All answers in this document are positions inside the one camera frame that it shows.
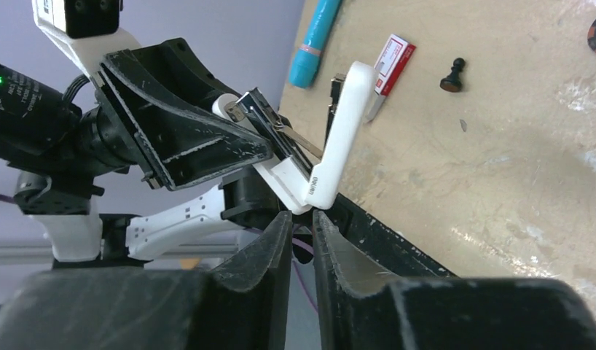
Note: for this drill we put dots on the blue marker pen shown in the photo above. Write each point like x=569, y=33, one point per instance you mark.
x=306, y=61

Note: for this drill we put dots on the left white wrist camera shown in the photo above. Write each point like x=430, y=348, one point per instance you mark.
x=83, y=30

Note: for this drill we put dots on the black chess pawn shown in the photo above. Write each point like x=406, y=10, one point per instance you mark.
x=452, y=83

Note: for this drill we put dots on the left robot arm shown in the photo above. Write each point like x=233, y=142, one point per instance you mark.
x=38, y=137

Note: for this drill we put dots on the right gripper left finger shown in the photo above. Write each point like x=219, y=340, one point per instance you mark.
x=241, y=304

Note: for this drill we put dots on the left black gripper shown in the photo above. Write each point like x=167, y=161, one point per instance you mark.
x=154, y=111

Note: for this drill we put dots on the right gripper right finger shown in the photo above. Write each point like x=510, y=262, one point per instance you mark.
x=363, y=305

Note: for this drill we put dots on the light blue white stapler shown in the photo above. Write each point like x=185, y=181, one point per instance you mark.
x=303, y=175

